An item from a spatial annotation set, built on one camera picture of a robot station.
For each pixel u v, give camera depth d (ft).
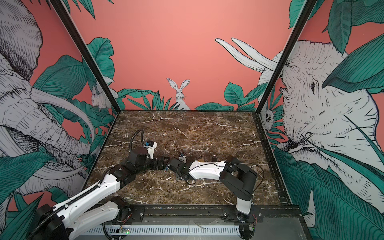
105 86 3.42
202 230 2.31
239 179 1.52
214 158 3.13
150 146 2.39
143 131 3.60
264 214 2.46
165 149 3.24
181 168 2.17
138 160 2.00
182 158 2.62
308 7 2.27
